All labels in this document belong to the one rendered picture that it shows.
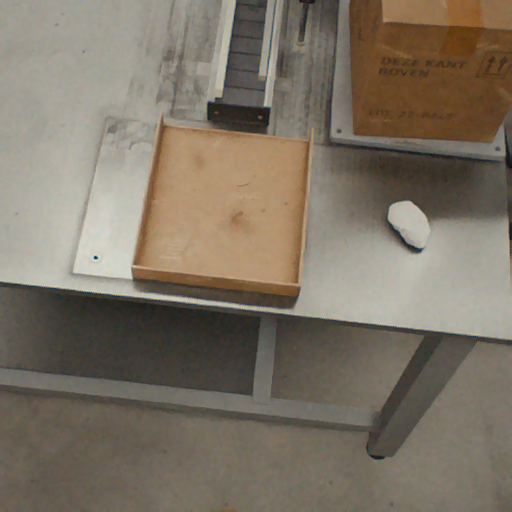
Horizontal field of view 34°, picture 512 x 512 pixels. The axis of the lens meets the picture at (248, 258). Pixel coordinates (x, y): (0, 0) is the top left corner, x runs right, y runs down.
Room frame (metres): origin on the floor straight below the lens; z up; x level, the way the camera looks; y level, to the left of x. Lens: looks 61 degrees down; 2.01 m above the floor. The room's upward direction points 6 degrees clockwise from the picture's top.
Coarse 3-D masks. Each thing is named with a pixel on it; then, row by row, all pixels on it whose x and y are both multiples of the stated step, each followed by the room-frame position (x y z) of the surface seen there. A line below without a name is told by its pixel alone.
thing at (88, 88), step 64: (0, 0) 1.13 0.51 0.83; (64, 0) 1.15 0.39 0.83; (128, 0) 1.16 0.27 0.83; (192, 0) 1.18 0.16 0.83; (320, 0) 1.21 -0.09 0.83; (0, 64) 0.98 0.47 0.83; (64, 64) 0.99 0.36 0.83; (128, 64) 1.01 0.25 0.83; (192, 64) 1.02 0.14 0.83; (320, 64) 1.06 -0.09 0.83; (0, 128) 0.84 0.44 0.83; (64, 128) 0.85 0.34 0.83; (128, 128) 0.87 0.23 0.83; (256, 128) 0.90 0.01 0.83; (320, 128) 0.91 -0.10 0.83; (0, 192) 0.71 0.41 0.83; (64, 192) 0.73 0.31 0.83; (128, 192) 0.74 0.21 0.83; (320, 192) 0.78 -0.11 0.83; (384, 192) 0.79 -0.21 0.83; (448, 192) 0.81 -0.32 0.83; (0, 256) 0.60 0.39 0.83; (64, 256) 0.61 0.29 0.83; (128, 256) 0.62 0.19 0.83; (320, 256) 0.66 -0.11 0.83; (384, 256) 0.67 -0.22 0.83; (448, 256) 0.68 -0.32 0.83; (320, 320) 0.55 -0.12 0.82; (384, 320) 0.56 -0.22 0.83; (448, 320) 0.57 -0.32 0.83
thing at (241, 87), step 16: (240, 0) 1.14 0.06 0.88; (256, 0) 1.15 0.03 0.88; (240, 16) 1.10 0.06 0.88; (256, 16) 1.11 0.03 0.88; (240, 32) 1.06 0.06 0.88; (256, 32) 1.07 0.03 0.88; (240, 48) 1.03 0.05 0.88; (256, 48) 1.03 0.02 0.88; (240, 64) 0.99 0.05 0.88; (256, 64) 1.00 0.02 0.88; (224, 80) 0.95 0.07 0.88; (240, 80) 0.96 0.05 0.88; (256, 80) 0.96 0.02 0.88; (224, 96) 0.92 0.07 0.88; (240, 96) 0.92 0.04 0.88; (256, 96) 0.93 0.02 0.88
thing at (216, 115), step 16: (224, 0) 1.14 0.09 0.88; (224, 16) 1.10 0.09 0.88; (272, 32) 1.12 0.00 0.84; (272, 48) 1.04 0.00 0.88; (272, 64) 1.00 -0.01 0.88; (272, 80) 0.97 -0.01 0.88; (208, 96) 0.92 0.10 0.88; (272, 96) 0.93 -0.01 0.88; (208, 112) 0.90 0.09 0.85; (224, 112) 0.90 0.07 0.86; (240, 112) 0.90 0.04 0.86; (256, 112) 0.90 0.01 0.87
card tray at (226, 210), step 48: (192, 144) 0.85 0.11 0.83; (240, 144) 0.86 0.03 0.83; (288, 144) 0.87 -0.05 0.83; (144, 192) 0.72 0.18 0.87; (192, 192) 0.75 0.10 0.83; (240, 192) 0.76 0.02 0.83; (288, 192) 0.77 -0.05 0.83; (144, 240) 0.65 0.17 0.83; (192, 240) 0.66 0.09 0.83; (240, 240) 0.67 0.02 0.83; (288, 240) 0.68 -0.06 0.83; (240, 288) 0.58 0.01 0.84; (288, 288) 0.58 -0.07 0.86
